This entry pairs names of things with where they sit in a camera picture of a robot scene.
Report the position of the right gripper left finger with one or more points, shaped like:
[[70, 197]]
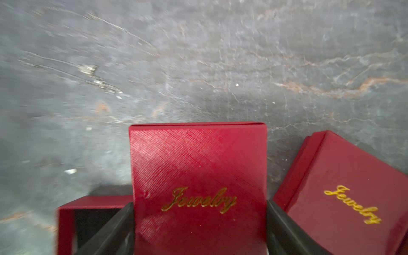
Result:
[[118, 232]]

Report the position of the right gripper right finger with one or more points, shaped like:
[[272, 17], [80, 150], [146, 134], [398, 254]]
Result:
[[285, 236]]

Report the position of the jewelry box lid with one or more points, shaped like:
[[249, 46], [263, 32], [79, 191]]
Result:
[[199, 188]]

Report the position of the left red jewelry box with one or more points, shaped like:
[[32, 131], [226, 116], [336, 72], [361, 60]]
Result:
[[66, 236]]

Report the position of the red jewelry box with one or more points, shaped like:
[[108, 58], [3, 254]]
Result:
[[347, 200], [66, 236]]

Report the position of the middle red jewelry box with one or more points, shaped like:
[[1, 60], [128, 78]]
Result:
[[347, 200]]

